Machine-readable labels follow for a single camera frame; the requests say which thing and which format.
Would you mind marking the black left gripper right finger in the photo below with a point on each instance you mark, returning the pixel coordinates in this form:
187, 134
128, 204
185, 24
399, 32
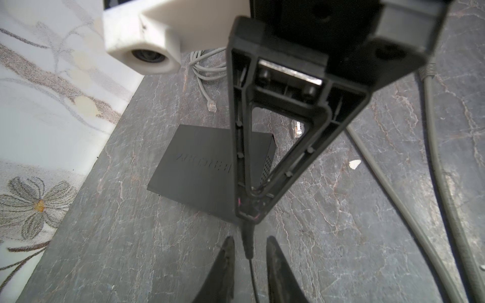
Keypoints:
282, 284

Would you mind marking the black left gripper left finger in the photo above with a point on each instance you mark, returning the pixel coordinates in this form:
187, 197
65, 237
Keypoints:
219, 283

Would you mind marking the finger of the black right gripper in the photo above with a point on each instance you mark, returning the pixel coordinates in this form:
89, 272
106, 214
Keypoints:
286, 108

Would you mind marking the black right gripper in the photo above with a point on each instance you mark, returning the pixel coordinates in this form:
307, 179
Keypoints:
372, 43

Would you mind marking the small black adapter with cable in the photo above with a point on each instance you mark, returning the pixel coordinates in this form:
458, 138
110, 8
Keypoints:
247, 235

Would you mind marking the dark grey switch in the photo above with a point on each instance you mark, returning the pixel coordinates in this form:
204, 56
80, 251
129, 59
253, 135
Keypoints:
196, 171

